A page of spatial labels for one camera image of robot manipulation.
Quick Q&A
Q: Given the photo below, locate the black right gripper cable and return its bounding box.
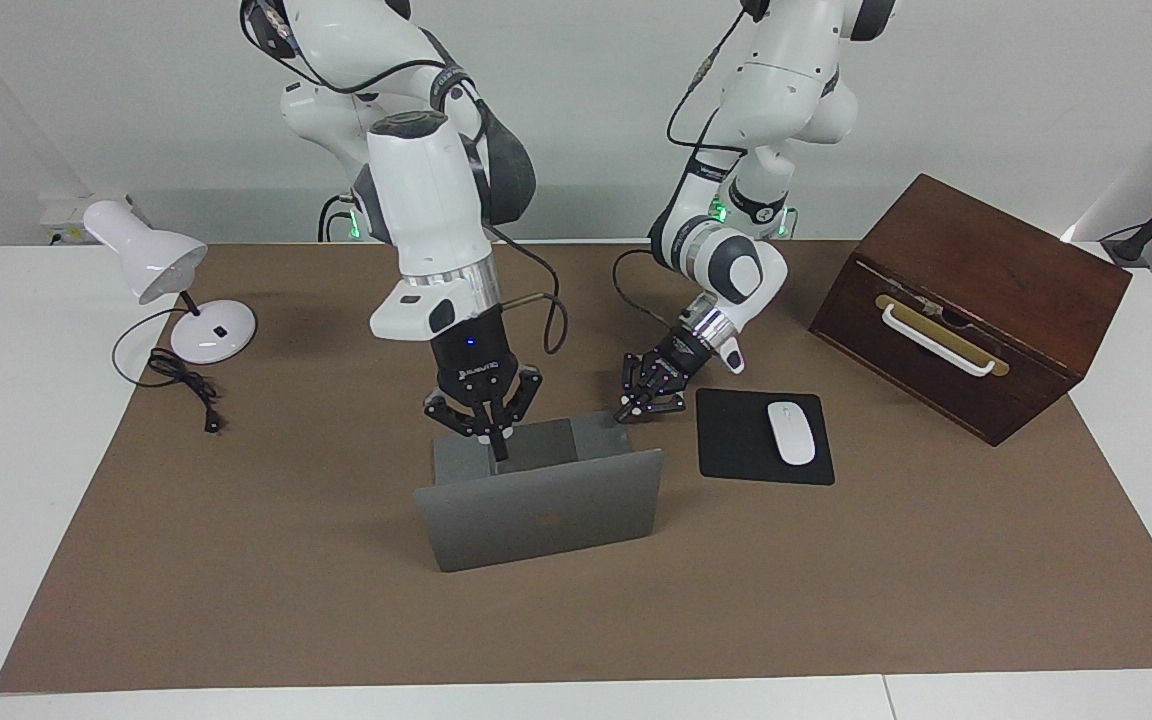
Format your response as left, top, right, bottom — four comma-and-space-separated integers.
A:
239, 0, 569, 357

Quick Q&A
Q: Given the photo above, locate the white box handle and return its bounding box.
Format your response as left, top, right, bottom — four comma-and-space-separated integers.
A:
881, 303, 996, 378

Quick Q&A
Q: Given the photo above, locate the white desk lamp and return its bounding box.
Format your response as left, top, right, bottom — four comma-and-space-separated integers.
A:
83, 199, 259, 365

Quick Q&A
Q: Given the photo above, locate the dark brown wooden box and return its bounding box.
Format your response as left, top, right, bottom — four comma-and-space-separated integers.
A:
808, 173, 1133, 447

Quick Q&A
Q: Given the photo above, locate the grey laptop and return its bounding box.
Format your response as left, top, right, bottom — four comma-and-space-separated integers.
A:
413, 410, 665, 573

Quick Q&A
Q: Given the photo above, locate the black right arm base cable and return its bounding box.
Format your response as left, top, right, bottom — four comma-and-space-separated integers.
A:
319, 193, 357, 242

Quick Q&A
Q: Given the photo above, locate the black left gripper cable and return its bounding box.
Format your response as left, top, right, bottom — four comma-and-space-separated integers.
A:
613, 0, 767, 336

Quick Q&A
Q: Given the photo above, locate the white wall socket strip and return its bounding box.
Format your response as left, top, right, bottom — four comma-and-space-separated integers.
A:
39, 192, 137, 247

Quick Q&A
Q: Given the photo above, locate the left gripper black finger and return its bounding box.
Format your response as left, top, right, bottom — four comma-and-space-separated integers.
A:
615, 352, 643, 422
625, 394, 687, 422

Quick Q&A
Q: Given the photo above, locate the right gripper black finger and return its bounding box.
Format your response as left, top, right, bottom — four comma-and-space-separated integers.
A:
496, 366, 545, 463
424, 390, 500, 463

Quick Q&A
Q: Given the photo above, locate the white computer mouse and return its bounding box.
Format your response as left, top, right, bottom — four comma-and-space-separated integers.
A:
767, 401, 817, 467

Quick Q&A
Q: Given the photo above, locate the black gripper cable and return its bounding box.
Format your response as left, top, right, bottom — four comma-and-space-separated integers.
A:
239, 0, 569, 357
613, 0, 767, 336

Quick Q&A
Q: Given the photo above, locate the brass handle plate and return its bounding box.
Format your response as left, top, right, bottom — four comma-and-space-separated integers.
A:
874, 293, 1010, 379

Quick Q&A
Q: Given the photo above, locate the brown table mat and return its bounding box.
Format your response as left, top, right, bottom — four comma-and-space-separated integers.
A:
0, 240, 1152, 694

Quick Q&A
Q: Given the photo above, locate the black lamp power cable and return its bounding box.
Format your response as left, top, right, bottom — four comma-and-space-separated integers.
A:
112, 307, 227, 435

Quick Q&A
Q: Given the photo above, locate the black mouse pad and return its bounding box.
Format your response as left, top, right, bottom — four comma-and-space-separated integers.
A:
695, 388, 836, 487

